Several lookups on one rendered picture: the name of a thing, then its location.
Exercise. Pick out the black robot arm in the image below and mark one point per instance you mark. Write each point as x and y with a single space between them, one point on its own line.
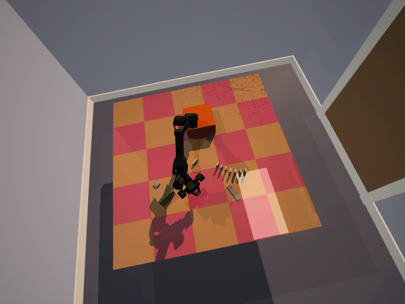
188 120

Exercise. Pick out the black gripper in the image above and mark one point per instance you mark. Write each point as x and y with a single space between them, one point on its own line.
182 193

